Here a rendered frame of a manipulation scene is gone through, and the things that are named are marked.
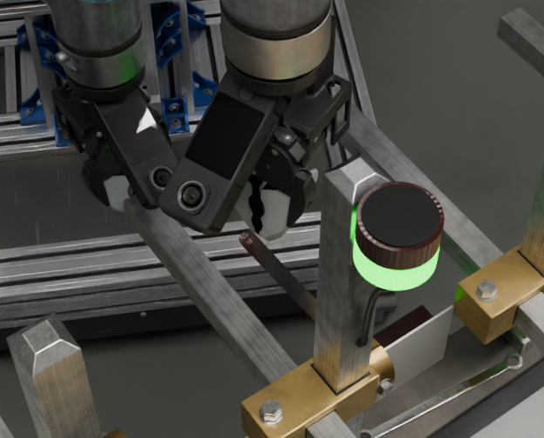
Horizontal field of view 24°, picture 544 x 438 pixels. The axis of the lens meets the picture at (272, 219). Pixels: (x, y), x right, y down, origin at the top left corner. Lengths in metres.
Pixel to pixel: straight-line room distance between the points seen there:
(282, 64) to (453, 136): 1.60
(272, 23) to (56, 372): 0.26
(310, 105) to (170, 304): 1.12
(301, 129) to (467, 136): 1.53
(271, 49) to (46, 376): 0.25
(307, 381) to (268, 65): 0.36
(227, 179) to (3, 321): 1.18
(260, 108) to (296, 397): 0.32
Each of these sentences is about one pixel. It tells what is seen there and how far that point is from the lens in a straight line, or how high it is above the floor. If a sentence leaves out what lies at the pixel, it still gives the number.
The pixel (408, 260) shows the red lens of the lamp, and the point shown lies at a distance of 0.86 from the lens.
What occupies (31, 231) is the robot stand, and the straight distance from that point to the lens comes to 2.05.
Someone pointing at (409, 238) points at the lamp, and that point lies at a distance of 0.86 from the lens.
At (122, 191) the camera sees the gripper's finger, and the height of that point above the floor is 0.87.
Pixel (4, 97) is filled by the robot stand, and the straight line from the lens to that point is 2.24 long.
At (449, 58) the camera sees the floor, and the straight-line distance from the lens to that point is 2.57.
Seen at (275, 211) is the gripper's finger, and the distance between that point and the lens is 0.98.
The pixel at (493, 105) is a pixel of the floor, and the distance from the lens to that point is 2.50.
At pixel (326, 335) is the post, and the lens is 1.05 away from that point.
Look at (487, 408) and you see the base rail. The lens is 1.34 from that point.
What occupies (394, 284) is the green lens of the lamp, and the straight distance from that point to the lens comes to 0.88.
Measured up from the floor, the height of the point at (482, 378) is 0.71.
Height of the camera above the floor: 1.84
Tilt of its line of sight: 54 degrees down
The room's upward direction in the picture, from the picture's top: straight up
